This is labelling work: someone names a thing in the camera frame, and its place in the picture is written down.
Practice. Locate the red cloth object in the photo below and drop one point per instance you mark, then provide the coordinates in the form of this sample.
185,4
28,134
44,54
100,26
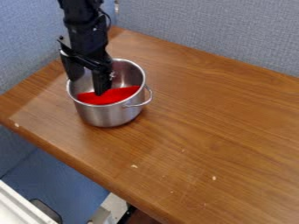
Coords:
111,96

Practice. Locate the white appliance lower left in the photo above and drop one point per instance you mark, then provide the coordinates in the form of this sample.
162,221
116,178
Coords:
18,210

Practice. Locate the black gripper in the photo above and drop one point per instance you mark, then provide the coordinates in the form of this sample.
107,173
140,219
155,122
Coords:
83,50

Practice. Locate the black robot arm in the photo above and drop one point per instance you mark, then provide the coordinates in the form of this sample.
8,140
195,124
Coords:
86,9

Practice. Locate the white table leg bracket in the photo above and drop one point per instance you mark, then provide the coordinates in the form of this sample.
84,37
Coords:
110,211

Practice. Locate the metal pot with handles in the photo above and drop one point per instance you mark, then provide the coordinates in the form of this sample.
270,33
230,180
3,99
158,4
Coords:
120,104

